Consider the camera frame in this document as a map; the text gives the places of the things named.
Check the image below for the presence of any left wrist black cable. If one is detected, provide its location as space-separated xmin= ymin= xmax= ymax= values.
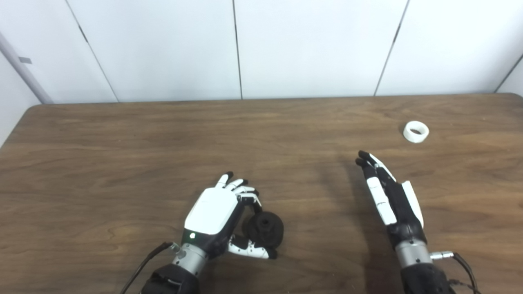
xmin=121 ymin=242 xmax=181 ymax=294

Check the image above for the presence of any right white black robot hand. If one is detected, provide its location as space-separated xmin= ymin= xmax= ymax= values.
xmin=355 ymin=150 xmax=427 ymax=250

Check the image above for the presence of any grey wall corner trim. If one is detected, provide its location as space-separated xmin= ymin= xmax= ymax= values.
xmin=0 ymin=32 xmax=54 ymax=105

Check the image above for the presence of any white ring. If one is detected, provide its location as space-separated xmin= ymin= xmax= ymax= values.
xmin=403 ymin=121 xmax=429 ymax=143

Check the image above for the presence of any round black part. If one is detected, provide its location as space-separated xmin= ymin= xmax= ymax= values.
xmin=242 ymin=212 xmax=284 ymax=249

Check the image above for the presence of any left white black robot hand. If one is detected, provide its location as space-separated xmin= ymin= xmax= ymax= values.
xmin=180 ymin=171 xmax=278 ymax=260

